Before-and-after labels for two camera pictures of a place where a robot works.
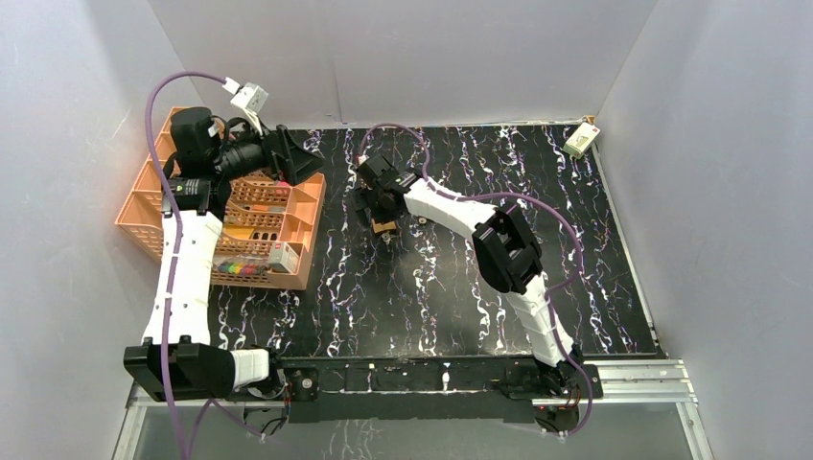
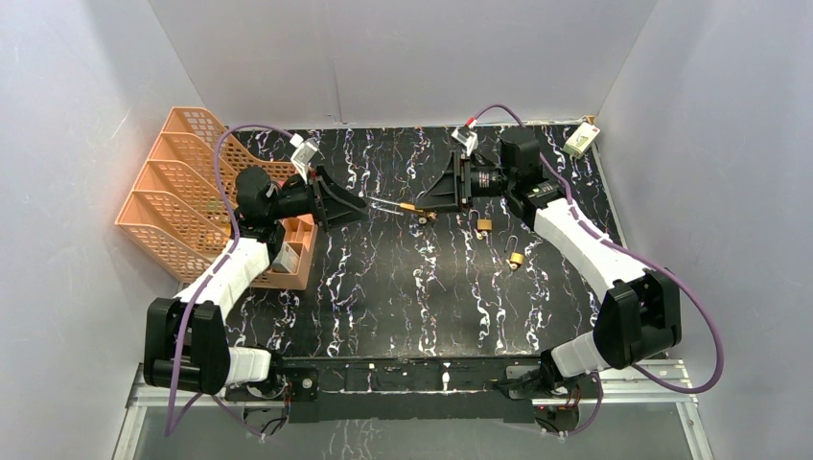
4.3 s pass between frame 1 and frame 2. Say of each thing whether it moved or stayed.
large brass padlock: moved
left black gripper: moved
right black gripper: moved
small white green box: stayed
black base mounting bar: stayed
